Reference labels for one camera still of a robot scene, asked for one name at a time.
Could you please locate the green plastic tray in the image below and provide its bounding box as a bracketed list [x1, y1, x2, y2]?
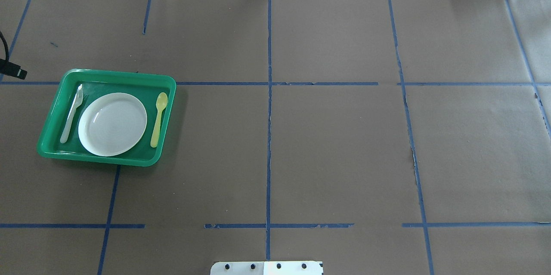
[36, 69, 176, 167]

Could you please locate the white round plate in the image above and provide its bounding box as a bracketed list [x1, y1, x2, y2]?
[77, 93, 148, 157]

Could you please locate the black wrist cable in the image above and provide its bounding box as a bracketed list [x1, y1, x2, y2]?
[0, 31, 10, 62]

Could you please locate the yellow plastic spoon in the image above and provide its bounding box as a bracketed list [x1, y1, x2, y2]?
[150, 92, 168, 148]

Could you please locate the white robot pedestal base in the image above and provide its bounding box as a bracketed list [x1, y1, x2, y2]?
[210, 260, 324, 275]

